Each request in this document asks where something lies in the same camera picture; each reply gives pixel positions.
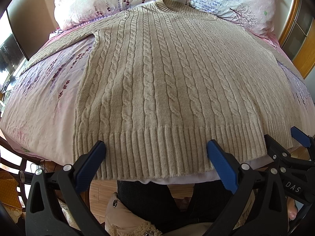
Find beige cable-knit sweater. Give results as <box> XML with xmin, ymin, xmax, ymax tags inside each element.
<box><xmin>26</xmin><ymin>0</ymin><xmax>301</xmax><ymax>180</ymax></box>

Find person's right hand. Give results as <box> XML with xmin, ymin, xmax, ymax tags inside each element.
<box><xmin>287</xmin><ymin>197</ymin><xmax>298</xmax><ymax>220</ymax></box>

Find dark wooden chair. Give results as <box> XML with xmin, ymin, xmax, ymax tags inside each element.
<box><xmin>1</xmin><ymin>137</ymin><xmax>50</xmax><ymax>211</ymax></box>

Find black trousers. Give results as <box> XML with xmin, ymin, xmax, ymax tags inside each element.
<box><xmin>117</xmin><ymin>180</ymin><xmax>233</xmax><ymax>233</ymax></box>

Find pink floral bed sheet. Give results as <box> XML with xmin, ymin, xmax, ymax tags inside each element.
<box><xmin>1</xmin><ymin>37</ymin><xmax>314</xmax><ymax>184</ymax></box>

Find white lavender print pillow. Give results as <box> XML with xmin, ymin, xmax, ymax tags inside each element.
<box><xmin>187</xmin><ymin>0</ymin><xmax>278</xmax><ymax>38</ymax></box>

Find wooden headboard frame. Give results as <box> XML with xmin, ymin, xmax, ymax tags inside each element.
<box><xmin>274</xmin><ymin>0</ymin><xmax>314</xmax><ymax>78</ymax></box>

